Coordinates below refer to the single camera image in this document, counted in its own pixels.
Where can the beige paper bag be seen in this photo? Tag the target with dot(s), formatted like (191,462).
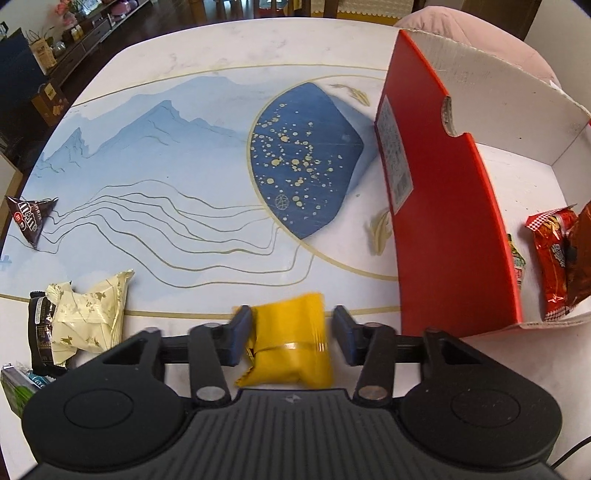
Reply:
(42,54)

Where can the wooden television cabinet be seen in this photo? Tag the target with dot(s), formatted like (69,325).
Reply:
(97,32)

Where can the brown-red snack packet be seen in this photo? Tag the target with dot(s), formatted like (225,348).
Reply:
(581,258)

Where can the black appliance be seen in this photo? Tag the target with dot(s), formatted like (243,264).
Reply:
(16,69)

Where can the red cardboard box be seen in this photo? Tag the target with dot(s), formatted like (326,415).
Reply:
(448,221)

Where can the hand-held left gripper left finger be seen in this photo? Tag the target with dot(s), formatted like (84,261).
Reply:
(241,332)

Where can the yellow cartoon snack packet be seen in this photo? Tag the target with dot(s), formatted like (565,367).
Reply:
(517,263)

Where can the dark triangular chocolate packet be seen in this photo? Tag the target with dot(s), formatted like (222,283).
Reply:
(30,219)

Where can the brown paper bag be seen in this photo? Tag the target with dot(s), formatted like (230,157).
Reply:
(50,104)

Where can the black snack packet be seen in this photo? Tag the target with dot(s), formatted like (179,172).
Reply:
(39,332)

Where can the pale gold star packet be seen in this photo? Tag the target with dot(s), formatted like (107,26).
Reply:
(87,318)

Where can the green biscuit packet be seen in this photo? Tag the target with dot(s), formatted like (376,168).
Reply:
(16,397)

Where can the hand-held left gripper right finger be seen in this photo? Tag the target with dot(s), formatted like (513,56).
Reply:
(344,332)

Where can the red snack packet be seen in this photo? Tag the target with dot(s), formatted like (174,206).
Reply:
(551,258)

